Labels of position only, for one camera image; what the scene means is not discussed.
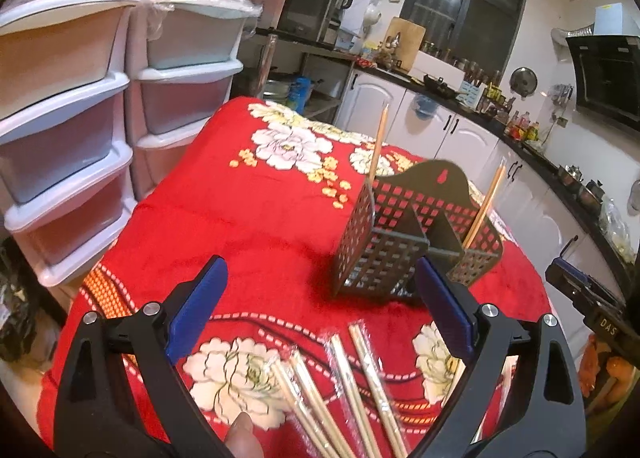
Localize chopstick pair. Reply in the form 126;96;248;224
348;322;408;458
269;360;340;458
368;103;390;186
462;159;506;250
288;348;356;458
329;334;382;458

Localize left hand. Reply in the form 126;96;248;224
224;412;264;458

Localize white base cabinets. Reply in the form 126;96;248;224
333;68;626;339

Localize olive perforated utensil holder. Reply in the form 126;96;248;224
332;159;503;302

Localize black range hood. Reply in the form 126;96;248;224
567;35;640;132

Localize white drawer tower left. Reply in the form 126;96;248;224
1;0;143;288

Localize white drawer tower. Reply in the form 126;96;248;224
1;0;143;288
124;0;262;200

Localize red floral tablecloth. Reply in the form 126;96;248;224
37;98;550;457

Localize black wok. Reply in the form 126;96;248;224
423;75;460;100

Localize wooden cutting board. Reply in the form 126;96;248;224
383;16;426;73

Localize white drawer tower right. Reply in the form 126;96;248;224
124;0;262;200

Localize blue canister on shelf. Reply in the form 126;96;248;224
286;76;312;114

